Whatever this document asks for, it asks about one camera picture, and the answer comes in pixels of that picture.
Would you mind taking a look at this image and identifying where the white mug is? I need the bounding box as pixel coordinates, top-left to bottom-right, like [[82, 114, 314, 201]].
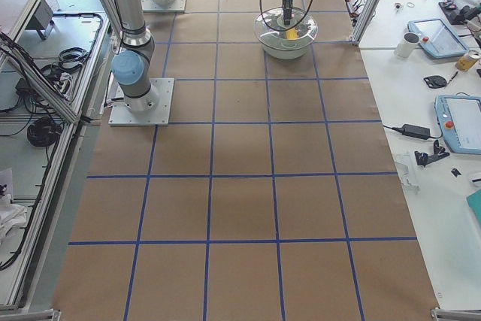
[[394, 32, 421, 59]]

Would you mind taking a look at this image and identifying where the pale green cooking pot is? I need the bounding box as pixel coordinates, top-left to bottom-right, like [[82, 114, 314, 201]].
[[253, 8, 322, 60]]

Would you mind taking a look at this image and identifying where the blue teach pendant far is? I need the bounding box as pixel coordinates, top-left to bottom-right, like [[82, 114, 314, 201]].
[[407, 18, 469, 59]]

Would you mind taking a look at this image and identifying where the yellow drink can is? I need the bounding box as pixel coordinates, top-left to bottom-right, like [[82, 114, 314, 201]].
[[455, 50, 480, 72]]

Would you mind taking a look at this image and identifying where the blue teach pendant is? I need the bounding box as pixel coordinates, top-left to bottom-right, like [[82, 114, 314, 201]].
[[434, 95, 480, 155], [407, 18, 469, 59]]

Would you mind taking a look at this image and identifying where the glass pot lid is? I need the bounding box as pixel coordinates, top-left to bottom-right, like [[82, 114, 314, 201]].
[[253, 6, 322, 44]]

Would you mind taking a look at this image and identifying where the black power adapter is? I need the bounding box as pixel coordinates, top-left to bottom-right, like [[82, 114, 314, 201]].
[[402, 124, 431, 140]]

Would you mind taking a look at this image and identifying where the blue teach pendant near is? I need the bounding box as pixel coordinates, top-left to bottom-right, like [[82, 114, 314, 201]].
[[434, 95, 480, 155]]

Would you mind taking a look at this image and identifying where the black braided cable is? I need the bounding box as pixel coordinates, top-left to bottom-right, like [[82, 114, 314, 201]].
[[259, 0, 316, 32]]

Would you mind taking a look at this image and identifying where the yellow corn cob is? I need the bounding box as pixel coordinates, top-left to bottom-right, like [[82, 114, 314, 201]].
[[285, 28, 298, 41]]

